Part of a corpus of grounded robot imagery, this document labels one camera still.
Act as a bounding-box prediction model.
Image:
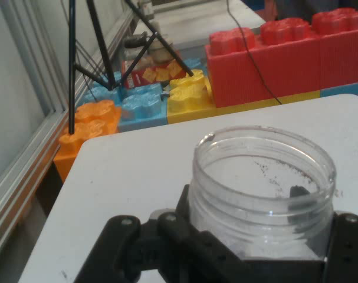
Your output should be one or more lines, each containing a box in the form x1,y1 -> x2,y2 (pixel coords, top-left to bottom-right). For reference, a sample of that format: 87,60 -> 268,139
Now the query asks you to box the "aluminium frame post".
0,0 -> 67,119

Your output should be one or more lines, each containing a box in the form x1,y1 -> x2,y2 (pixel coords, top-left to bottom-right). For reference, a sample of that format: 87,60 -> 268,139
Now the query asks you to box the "aluminium wall rail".
0,0 -> 138,251

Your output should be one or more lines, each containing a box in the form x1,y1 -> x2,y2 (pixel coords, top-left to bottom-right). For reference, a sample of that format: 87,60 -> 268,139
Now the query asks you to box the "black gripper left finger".
75,184 -> 256,283

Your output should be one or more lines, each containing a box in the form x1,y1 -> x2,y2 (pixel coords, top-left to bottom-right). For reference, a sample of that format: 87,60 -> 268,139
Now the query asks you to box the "orange foam block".
53,99 -> 122,182

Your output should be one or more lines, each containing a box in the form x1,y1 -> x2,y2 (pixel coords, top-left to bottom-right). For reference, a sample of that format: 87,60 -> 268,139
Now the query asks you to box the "black tripod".
67,0 -> 194,135

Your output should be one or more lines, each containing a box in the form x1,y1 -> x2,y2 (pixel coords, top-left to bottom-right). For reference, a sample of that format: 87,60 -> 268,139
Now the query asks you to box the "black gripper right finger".
323,212 -> 358,283

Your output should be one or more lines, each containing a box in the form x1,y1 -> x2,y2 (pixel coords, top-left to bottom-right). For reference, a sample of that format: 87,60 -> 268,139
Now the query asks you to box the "clear plastic jar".
188,125 -> 337,262

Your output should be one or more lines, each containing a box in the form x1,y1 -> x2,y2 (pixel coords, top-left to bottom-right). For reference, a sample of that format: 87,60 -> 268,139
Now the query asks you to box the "red snack box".
124,58 -> 187,89

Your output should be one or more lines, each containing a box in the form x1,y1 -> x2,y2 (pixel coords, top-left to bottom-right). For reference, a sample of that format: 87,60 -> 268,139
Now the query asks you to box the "thin black cable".
225,0 -> 284,106

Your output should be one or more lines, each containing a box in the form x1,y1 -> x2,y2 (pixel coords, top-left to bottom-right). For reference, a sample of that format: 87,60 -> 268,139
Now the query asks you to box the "grey side table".
131,0 -> 265,51

